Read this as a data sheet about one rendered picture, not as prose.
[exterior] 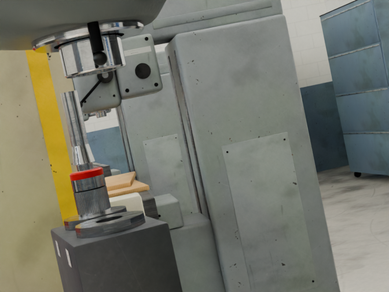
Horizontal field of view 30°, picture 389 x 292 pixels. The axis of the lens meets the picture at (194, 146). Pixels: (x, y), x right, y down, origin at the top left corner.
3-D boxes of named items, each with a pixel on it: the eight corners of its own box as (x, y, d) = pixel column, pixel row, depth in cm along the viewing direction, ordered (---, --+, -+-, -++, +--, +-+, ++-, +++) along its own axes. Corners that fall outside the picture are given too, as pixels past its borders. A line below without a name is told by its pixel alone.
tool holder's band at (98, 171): (63, 182, 102) (62, 175, 102) (90, 175, 105) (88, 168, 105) (84, 179, 99) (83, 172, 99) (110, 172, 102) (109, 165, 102)
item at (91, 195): (72, 218, 102) (63, 182, 102) (97, 210, 106) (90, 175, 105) (92, 216, 99) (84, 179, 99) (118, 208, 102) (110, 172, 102)
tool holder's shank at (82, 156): (69, 173, 102) (52, 95, 101) (87, 168, 104) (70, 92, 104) (83, 171, 100) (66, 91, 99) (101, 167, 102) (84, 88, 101)
